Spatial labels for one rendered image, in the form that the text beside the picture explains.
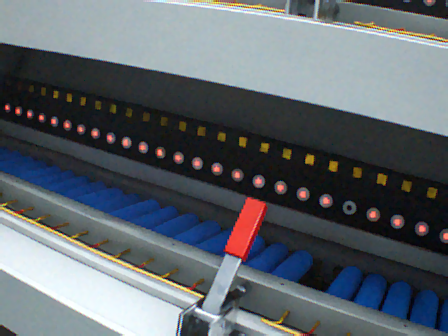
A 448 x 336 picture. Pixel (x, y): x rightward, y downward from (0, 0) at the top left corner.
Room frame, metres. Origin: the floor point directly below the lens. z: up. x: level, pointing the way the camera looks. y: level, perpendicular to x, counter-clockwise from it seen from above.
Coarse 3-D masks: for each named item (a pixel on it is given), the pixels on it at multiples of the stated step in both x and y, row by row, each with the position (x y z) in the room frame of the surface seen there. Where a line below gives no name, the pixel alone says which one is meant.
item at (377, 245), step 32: (0, 128) 0.58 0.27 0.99; (32, 128) 0.56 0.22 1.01; (96, 160) 0.52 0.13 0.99; (128, 160) 0.50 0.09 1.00; (192, 192) 0.47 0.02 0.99; (224, 192) 0.45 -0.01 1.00; (0, 224) 0.39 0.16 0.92; (32, 224) 0.41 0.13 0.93; (288, 224) 0.43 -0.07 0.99; (320, 224) 0.42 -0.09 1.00; (0, 256) 0.34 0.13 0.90; (32, 256) 0.35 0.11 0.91; (64, 256) 0.36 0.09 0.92; (96, 256) 0.37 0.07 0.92; (384, 256) 0.40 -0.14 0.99; (416, 256) 0.38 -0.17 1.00; (0, 288) 0.33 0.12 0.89; (32, 288) 0.32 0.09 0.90; (64, 288) 0.32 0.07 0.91; (96, 288) 0.33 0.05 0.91; (128, 288) 0.34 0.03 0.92; (0, 320) 0.34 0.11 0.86; (32, 320) 0.32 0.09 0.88; (64, 320) 0.31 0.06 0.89; (96, 320) 0.29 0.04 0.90; (128, 320) 0.30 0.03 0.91; (160, 320) 0.31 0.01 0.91; (256, 320) 0.32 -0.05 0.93
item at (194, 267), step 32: (0, 192) 0.43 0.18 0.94; (32, 192) 0.41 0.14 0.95; (64, 224) 0.39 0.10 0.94; (96, 224) 0.38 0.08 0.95; (128, 224) 0.38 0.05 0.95; (128, 256) 0.37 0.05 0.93; (160, 256) 0.36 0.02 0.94; (192, 256) 0.34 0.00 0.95; (192, 288) 0.33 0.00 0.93; (256, 288) 0.32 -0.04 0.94; (288, 288) 0.32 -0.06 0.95; (288, 320) 0.32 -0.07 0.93; (320, 320) 0.31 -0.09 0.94; (352, 320) 0.30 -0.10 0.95; (384, 320) 0.29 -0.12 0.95
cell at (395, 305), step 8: (392, 288) 0.36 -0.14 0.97; (400, 288) 0.35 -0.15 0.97; (408, 288) 0.36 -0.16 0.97; (392, 296) 0.34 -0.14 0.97; (400, 296) 0.34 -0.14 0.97; (408, 296) 0.35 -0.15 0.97; (384, 304) 0.34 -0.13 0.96; (392, 304) 0.33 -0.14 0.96; (400, 304) 0.33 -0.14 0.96; (408, 304) 0.34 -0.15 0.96; (392, 312) 0.32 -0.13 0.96; (400, 312) 0.32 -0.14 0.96
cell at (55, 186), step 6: (66, 180) 0.47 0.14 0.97; (72, 180) 0.47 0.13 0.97; (78, 180) 0.48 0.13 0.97; (84, 180) 0.48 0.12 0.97; (42, 186) 0.44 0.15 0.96; (48, 186) 0.44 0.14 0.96; (54, 186) 0.45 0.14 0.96; (60, 186) 0.45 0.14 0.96; (66, 186) 0.46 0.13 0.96; (72, 186) 0.47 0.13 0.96
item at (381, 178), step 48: (48, 96) 0.54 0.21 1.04; (96, 96) 0.51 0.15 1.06; (96, 144) 0.52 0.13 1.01; (192, 144) 0.46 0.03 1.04; (240, 144) 0.44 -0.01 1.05; (288, 144) 0.42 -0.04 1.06; (288, 192) 0.43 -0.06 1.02; (336, 192) 0.41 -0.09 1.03; (384, 192) 0.39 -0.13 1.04; (432, 192) 0.37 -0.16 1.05; (432, 240) 0.38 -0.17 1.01
